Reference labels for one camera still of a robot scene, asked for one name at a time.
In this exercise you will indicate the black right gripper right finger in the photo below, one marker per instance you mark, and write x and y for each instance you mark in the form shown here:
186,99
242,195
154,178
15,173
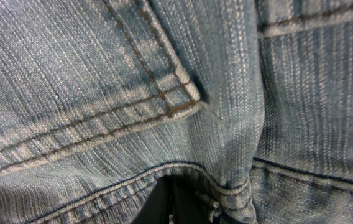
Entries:
187,207

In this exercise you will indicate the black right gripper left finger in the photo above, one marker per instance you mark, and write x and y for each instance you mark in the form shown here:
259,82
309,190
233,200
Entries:
155,209

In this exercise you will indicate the light blue denim shorts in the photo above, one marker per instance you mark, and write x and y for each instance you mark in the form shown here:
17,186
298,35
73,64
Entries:
251,102

